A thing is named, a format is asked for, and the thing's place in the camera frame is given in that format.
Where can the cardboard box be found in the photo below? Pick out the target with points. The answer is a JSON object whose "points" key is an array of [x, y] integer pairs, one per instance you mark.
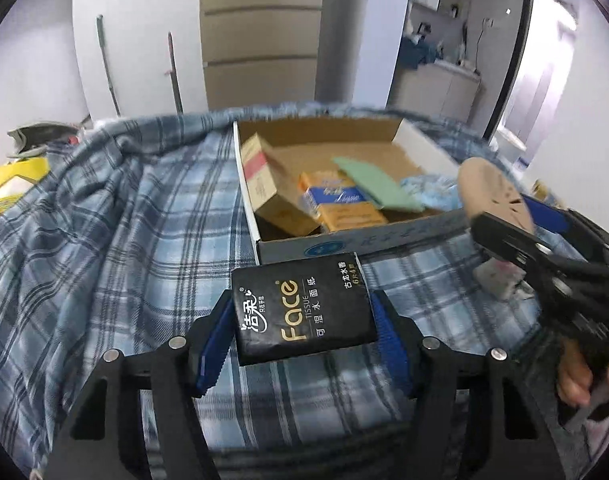
{"points": [[364, 152]]}

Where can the light blue wipes packet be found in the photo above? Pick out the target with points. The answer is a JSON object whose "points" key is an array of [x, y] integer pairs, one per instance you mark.
{"points": [[434, 192]]}

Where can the red white cigarette pack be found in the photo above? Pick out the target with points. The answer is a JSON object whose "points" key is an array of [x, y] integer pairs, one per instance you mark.
{"points": [[269, 185]]}

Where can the blue plaid blanket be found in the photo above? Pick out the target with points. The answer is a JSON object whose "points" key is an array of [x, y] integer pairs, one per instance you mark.
{"points": [[134, 240]]}

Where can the beige vanity cabinet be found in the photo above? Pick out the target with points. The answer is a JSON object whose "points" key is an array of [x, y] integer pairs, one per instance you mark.
{"points": [[434, 90]]}

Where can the black tissue pack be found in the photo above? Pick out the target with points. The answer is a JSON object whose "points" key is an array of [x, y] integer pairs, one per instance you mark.
{"points": [[299, 305]]}

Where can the beige round pad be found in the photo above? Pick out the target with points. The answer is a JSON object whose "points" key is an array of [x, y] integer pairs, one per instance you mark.
{"points": [[489, 190]]}

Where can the yellow plastic bag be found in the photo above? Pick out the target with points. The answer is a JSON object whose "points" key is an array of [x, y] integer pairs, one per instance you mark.
{"points": [[12, 185]]}

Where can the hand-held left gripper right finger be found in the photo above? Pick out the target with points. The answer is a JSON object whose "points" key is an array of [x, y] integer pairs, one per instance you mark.
{"points": [[389, 340]]}

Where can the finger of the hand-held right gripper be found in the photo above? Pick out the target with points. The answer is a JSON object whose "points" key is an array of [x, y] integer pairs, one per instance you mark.
{"points": [[509, 247], [546, 215]]}

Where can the grey white bag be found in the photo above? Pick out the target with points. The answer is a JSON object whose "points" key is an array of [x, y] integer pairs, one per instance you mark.
{"points": [[39, 135]]}

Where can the dark blue clothes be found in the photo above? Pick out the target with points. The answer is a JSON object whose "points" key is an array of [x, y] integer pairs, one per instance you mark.
{"points": [[417, 52]]}

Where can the gold refrigerator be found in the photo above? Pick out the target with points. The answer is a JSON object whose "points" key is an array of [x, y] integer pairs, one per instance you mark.
{"points": [[262, 35]]}

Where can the yellow blue cigarette pack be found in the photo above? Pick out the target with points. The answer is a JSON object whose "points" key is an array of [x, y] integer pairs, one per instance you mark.
{"points": [[344, 207]]}

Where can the green cloth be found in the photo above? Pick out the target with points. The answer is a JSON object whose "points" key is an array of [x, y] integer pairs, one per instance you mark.
{"points": [[379, 182]]}

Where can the brown wooden stick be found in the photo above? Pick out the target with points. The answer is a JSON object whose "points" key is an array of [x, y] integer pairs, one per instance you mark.
{"points": [[174, 75]]}

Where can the dark door frame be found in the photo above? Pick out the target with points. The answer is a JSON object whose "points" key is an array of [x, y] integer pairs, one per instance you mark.
{"points": [[509, 50]]}

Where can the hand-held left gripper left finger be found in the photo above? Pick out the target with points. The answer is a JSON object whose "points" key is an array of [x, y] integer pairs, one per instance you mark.
{"points": [[214, 345]]}

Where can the white pink small packet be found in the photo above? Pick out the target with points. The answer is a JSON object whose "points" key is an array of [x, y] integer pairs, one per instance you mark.
{"points": [[499, 280]]}

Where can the person's right hand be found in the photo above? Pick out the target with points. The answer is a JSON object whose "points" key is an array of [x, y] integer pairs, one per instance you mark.
{"points": [[574, 375]]}

